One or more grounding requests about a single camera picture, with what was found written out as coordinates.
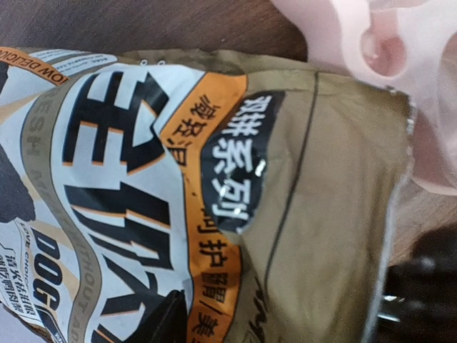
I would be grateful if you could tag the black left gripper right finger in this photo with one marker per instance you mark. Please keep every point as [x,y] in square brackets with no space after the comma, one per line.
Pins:
[427,283]

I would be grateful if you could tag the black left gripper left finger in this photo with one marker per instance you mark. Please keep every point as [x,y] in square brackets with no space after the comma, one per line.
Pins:
[168,322]

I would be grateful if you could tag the brown pet food bag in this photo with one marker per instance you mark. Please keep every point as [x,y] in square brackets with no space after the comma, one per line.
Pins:
[260,187]

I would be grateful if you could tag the pink double pet bowl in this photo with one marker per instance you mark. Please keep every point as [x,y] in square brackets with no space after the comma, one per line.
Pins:
[406,46]

